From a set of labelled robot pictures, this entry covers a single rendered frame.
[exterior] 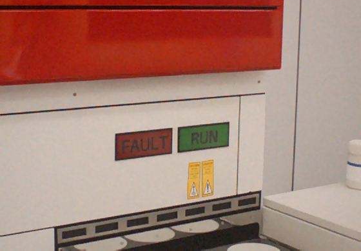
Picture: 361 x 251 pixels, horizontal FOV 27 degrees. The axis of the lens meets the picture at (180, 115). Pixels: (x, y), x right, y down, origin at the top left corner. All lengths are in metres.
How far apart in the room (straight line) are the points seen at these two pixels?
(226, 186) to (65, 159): 0.35
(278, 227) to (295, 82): 2.14
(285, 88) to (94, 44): 2.40
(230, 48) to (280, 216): 0.35
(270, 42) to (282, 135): 2.18
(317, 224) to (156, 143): 0.33
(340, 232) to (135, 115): 0.42
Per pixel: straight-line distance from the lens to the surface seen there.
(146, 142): 1.32
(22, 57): 1.15
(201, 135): 1.39
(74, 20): 1.18
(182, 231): 1.40
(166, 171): 1.36
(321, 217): 1.40
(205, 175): 1.42
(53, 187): 1.26
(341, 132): 3.85
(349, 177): 1.61
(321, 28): 3.67
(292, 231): 1.46
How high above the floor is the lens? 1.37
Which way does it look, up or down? 10 degrees down
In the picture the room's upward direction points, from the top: 1 degrees clockwise
